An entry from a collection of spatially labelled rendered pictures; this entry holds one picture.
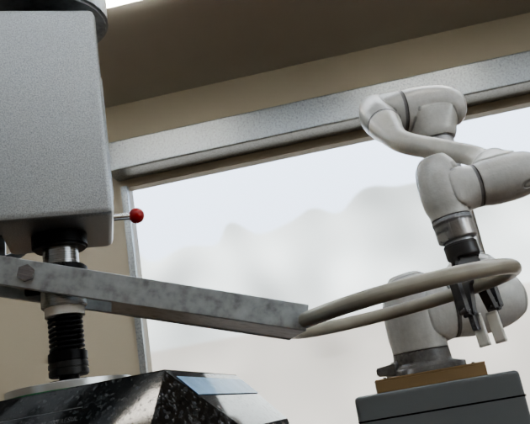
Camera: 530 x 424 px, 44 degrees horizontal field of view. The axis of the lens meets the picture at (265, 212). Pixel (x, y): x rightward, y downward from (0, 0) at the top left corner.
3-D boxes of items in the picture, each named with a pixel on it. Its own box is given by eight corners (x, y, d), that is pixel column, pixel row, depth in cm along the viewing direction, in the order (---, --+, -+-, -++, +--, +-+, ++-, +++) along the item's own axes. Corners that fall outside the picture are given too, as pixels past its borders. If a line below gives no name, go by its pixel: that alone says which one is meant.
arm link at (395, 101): (365, 107, 190) (410, 99, 191) (350, 88, 206) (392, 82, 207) (367, 148, 196) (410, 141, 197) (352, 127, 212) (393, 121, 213)
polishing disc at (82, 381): (63, 385, 99) (63, 377, 100) (-23, 406, 109) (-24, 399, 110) (157, 378, 117) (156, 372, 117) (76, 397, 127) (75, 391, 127)
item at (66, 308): (42, 315, 113) (41, 295, 114) (46, 322, 119) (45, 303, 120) (84, 310, 115) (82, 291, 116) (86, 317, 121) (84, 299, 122)
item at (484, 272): (327, 312, 102) (322, 294, 103) (261, 352, 148) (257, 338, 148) (579, 254, 116) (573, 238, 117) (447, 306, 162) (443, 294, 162)
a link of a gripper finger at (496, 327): (484, 313, 146) (487, 312, 146) (495, 344, 144) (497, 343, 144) (495, 310, 143) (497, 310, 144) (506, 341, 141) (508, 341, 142)
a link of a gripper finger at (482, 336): (480, 312, 141) (479, 313, 141) (491, 344, 139) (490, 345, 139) (471, 315, 143) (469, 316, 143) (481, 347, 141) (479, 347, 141)
